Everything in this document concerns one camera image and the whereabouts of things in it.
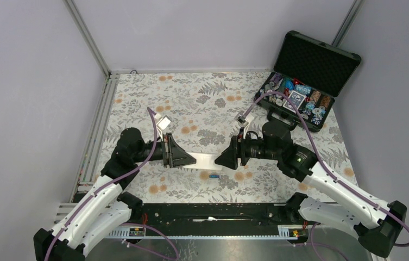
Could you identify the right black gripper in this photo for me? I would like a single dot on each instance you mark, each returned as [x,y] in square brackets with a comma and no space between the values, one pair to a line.
[237,149]

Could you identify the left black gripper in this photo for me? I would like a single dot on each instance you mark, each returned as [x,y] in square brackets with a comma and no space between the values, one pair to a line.
[177,156]

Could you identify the white remote control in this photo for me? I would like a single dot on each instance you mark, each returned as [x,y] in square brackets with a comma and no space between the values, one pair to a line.
[204,161]

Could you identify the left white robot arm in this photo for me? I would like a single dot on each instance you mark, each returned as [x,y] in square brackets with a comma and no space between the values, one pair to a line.
[106,205]

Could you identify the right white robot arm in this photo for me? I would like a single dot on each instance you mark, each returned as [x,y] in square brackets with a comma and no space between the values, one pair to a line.
[374,222]

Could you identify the floral table mat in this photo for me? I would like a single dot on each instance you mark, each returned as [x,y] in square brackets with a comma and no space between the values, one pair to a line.
[202,107]

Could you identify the blue playing card deck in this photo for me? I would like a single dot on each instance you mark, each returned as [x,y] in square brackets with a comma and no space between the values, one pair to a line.
[296,99]

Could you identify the black poker chip case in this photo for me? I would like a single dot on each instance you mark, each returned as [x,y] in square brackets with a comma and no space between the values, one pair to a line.
[316,70]

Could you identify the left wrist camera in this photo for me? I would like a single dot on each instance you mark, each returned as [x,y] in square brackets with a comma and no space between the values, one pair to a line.
[162,122]

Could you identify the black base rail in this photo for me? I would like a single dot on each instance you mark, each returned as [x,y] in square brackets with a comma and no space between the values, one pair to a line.
[220,220]

